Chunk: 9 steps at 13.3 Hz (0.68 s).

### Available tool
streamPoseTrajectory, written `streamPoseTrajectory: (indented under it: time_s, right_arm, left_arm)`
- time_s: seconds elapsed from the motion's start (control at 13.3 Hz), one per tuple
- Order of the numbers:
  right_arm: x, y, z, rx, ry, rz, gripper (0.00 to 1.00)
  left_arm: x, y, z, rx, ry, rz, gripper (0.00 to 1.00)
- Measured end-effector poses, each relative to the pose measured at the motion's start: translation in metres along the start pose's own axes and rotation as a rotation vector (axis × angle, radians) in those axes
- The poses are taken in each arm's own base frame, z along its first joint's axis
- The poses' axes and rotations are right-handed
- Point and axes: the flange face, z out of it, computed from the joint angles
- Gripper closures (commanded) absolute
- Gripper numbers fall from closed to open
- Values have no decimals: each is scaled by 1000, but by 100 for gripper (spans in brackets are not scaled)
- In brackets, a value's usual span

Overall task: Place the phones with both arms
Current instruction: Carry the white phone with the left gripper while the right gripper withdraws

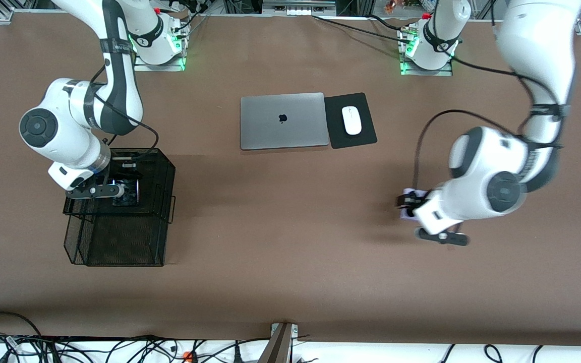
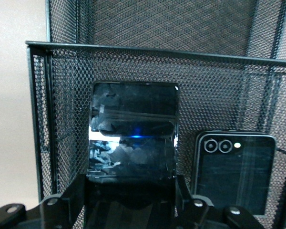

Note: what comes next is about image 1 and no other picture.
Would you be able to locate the silver laptop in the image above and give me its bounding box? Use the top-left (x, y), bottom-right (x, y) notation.
top-left (240, 92), bottom-right (330, 151)

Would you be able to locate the white computer mouse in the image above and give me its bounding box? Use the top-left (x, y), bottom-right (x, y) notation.
top-left (341, 106), bottom-right (363, 136)

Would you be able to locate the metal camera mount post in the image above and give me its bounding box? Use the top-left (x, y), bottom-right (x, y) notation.
top-left (258, 323), bottom-right (299, 363)

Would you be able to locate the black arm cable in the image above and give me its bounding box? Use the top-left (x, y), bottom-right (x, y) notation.
top-left (414, 55), bottom-right (571, 190)
top-left (90, 66), bottom-right (160, 162)

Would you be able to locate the black mouse pad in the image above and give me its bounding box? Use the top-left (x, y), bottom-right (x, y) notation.
top-left (324, 92), bottom-right (378, 150)

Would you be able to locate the black table power cable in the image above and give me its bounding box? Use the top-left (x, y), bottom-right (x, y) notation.
top-left (312, 15), bottom-right (412, 43)

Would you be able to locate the long black smartphone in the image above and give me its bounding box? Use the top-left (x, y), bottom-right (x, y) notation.
top-left (112, 176), bottom-right (141, 206)

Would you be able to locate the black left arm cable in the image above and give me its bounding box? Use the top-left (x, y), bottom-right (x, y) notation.
top-left (414, 55), bottom-right (571, 190)

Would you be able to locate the lilac flip phone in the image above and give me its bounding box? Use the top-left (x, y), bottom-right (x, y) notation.
top-left (400, 188), bottom-right (430, 220)

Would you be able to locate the black mesh two-tier tray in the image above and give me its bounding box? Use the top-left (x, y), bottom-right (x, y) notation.
top-left (63, 148), bottom-right (177, 267)

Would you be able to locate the white power strip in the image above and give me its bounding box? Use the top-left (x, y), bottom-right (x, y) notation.
top-left (263, 0), bottom-right (336, 16)

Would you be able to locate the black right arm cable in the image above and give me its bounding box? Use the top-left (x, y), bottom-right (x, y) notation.
top-left (90, 66), bottom-right (160, 162)

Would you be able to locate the black base cable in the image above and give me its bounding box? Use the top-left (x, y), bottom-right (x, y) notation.
top-left (169, 0), bottom-right (208, 33)

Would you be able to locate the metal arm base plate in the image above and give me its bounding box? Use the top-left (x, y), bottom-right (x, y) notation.
top-left (133, 50), bottom-right (186, 72)
top-left (400, 55), bottom-right (453, 77)

